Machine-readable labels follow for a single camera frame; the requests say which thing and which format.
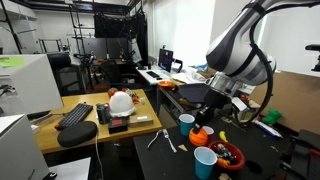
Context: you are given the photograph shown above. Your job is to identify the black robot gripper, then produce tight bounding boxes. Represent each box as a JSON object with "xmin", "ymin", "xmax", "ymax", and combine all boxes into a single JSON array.
[{"xmin": 192, "ymin": 89, "xmax": 234, "ymax": 135}]

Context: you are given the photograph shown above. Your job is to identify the orange basketball toy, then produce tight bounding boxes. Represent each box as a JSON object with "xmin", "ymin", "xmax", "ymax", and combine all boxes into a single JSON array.
[{"xmin": 188, "ymin": 127, "xmax": 209, "ymax": 147}]

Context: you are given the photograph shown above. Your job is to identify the red paper cup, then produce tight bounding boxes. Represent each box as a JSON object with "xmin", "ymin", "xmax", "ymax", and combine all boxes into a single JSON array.
[{"xmin": 202, "ymin": 125, "xmax": 215, "ymax": 145}]

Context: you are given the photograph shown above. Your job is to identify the blue paper cup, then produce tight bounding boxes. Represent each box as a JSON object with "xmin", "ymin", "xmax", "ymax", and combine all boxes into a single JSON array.
[
  {"xmin": 193, "ymin": 146, "xmax": 218, "ymax": 180},
  {"xmin": 178, "ymin": 113, "xmax": 196, "ymax": 137}
]

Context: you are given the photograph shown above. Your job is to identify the yellow banana toy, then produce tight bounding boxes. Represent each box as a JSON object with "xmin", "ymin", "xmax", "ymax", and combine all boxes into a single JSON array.
[{"xmin": 218, "ymin": 130, "xmax": 229, "ymax": 143}]

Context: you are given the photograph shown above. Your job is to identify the dark blue bin lid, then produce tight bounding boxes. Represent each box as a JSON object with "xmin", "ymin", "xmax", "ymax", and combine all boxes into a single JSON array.
[{"xmin": 177, "ymin": 83, "xmax": 218, "ymax": 105}]

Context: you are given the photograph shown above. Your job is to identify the triangular cardboard scrap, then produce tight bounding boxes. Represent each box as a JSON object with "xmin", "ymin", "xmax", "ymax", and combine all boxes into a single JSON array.
[{"xmin": 177, "ymin": 143, "xmax": 189, "ymax": 153}]

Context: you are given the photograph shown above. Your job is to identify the dark multicolour toy pieces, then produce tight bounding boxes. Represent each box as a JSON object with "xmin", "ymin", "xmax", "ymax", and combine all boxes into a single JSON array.
[{"xmin": 213, "ymin": 143, "xmax": 235, "ymax": 160}]

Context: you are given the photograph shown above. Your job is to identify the silver metal fork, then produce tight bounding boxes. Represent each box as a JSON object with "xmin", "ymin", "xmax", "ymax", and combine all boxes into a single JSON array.
[{"xmin": 162, "ymin": 128, "xmax": 178, "ymax": 154}]

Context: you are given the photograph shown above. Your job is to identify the orange toy vegetable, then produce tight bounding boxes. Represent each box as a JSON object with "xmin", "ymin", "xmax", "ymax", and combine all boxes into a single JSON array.
[{"xmin": 216, "ymin": 157, "xmax": 232, "ymax": 167}]

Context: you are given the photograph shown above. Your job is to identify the silver metal spoon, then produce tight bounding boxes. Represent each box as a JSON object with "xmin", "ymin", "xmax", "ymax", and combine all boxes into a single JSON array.
[{"xmin": 147, "ymin": 128, "xmax": 164, "ymax": 150}]

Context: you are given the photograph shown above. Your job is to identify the white paper stack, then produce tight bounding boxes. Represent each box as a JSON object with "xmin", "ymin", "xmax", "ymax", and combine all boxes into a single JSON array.
[{"xmin": 171, "ymin": 66, "xmax": 208, "ymax": 85}]

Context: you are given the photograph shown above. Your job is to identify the red plastic bowl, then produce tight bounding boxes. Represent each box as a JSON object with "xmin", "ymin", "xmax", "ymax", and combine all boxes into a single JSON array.
[{"xmin": 207, "ymin": 140, "xmax": 247, "ymax": 172}]

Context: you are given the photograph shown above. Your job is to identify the orange plastic bowl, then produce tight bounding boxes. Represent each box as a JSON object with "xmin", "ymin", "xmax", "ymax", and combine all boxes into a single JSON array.
[{"xmin": 157, "ymin": 80, "xmax": 175, "ymax": 89}]

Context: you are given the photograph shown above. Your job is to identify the blue plastic bag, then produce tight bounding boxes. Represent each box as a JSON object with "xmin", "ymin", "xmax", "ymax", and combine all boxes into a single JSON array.
[{"xmin": 194, "ymin": 63, "xmax": 210, "ymax": 73}]

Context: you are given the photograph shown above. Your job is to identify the white office desk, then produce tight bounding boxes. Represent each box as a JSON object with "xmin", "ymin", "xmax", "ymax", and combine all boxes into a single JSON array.
[{"xmin": 135, "ymin": 65, "xmax": 188, "ymax": 86}]

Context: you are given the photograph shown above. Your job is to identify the small brown cardboard box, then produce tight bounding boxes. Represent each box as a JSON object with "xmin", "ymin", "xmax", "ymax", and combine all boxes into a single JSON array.
[{"xmin": 128, "ymin": 113, "xmax": 154, "ymax": 128}]

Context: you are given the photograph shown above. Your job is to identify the small black keyboard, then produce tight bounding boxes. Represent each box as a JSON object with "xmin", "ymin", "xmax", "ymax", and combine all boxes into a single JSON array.
[{"xmin": 145, "ymin": 70, "xmax": 162, "ymax": 80}]

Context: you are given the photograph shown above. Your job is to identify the green rubber toy animal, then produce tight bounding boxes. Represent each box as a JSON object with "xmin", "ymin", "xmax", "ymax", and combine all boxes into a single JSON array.
[{"xmin": 261, "ymin": 108, "xmax": 283, "ymax": 127}]

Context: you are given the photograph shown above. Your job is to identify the black computer monitor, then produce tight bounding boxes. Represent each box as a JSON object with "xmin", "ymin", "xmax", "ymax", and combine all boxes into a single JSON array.
[{"xmin": 157, "ymin": 48, "xmax": 175, "ymax": 73}]

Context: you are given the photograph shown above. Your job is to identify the white dome helmet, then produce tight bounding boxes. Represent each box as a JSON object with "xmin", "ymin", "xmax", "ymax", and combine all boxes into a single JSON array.
[{"xmin": 108, "ymin": 91, "xmax": 137, "ymax": 118}]

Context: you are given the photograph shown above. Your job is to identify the black box with red label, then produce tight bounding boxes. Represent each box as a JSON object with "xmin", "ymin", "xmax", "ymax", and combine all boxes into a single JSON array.
[{"xmin": 107, "ymin": 117, "xmax": 129, "ymax": 135}]

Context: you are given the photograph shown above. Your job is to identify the brown cardboard sheet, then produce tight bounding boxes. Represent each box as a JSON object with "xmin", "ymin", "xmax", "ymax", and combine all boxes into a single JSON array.
[{"xmin": 249, "ymin": 69, "xmax": 320, "ymax": 135}]

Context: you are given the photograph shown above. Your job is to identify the red round object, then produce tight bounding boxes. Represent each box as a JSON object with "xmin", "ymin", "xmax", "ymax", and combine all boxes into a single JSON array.
[{"xmin": 107, "ymin": 87, "xmax": 119, "ymax": 98}]

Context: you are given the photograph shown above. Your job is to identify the dark drink can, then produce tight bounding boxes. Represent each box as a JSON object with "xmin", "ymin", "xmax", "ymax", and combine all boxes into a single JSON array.
[{"xmin": 95, "ymin": 103, "xmax": 112, "ymax": 125}]

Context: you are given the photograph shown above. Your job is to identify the black equipment stand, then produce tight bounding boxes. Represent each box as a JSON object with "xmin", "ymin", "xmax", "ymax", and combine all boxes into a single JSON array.
[{"xmin": 279, "ymin": 129, "xmax": 320, "ymax": 180}]

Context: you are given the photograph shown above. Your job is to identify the wooden office desk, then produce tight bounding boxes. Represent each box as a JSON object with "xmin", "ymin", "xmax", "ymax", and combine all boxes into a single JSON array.
[{"xmin": 33, "ymin": 88, "xmax": 164, "ymax": 155}]

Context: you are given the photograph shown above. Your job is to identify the black oval cushion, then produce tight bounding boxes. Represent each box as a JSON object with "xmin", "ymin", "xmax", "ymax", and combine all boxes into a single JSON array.
[{"xmin": 57, "ymin": 120, "xmax": 99, "ymax": 148}]

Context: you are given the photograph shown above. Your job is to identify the black computer keyboard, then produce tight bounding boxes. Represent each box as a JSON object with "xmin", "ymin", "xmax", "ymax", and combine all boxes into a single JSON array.
[{"xmin": 54, "ymin": 102, "xmax": 94, "ymax": 132}]

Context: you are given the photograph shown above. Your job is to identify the black curtain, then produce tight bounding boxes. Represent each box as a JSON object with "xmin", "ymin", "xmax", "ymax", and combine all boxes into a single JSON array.
[{"xmin": 93, "ymin": 11, "xmax": 149, "ymax": 64}]

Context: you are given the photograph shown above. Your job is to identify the white table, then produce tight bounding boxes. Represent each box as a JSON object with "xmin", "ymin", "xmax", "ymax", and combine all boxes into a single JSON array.
[{"xmin": 48, "ymin": 157, "xmax": 92, "ymax": 180}]

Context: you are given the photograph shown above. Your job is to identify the black mesh office chair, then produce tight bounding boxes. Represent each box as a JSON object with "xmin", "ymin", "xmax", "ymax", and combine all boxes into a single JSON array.
[{"xmin": 47, "ymin": 52, "xmax": 87, "ymax": 97}]

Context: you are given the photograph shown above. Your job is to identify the white monitor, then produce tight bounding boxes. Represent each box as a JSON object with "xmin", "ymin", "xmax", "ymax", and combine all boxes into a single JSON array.
[{"xmin": 0, "ymin": 54, "xmax": 64, "ymax": 117}]

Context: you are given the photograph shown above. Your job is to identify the white computer case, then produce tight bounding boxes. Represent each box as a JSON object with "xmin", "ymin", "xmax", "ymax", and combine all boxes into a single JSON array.
[{"xmin": 0, "ymin": 114, "xmax": 51, "ymax": 180}]

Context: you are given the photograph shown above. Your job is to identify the green sticky note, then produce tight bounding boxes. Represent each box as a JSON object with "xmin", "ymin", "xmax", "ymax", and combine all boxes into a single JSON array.
[{"xmin": 0, "ymin": 56, "xmax": 26, "ymax": 69}]

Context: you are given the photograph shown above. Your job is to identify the white hanging cable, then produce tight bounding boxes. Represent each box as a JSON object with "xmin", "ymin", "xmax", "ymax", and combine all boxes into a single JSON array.
[{"xmin": 94, "ymin": 133, "xmax": 105, "ymax": 180}]

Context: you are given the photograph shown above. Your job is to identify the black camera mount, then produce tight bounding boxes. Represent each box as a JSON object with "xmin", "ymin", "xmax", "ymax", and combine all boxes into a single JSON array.
[{"xmin": 304, "ymin": 44, "xmax": 320, "ymax": 73}]

